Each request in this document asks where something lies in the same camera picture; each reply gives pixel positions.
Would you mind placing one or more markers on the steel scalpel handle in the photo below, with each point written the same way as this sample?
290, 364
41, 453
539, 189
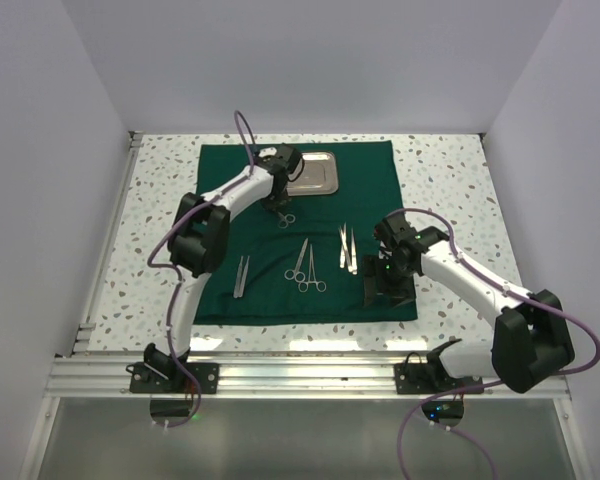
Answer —
239, 276
245, 274

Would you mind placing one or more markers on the steel tweezers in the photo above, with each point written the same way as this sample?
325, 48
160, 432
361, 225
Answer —
352, 253
344, 254

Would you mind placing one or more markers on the small steel scissors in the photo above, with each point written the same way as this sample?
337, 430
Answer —
285, 220

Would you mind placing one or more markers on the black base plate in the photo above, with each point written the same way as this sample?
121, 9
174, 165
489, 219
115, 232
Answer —
415, 376
144, 380

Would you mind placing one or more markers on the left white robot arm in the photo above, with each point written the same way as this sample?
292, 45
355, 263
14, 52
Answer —
197, 243

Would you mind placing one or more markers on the aluminium mounting rail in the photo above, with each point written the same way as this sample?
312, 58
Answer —
243, 375

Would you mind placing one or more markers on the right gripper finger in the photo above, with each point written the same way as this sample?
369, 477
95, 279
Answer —
369, 270
396, 301

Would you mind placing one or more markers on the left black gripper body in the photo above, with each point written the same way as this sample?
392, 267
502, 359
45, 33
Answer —
276, 201

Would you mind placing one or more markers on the steel surgical scissors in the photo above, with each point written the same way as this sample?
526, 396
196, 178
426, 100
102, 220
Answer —
295, 273

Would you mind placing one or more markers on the dark green surgical cloth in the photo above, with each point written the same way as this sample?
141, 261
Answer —
368, 190

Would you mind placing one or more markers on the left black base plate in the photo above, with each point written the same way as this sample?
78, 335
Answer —
144, 380

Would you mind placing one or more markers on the stainless steel instrument tray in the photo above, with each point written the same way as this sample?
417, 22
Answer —
319, 177

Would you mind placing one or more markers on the steel forceps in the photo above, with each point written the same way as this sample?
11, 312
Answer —
306, 280

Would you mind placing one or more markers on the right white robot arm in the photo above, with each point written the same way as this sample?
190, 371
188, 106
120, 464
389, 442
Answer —
530, 342

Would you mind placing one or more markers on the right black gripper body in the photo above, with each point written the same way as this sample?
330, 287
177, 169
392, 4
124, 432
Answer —
391, 279

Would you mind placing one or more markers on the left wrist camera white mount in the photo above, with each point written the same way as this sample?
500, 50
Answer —
267, 152

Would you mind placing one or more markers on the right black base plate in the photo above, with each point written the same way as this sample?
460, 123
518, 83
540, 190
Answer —
415, 376

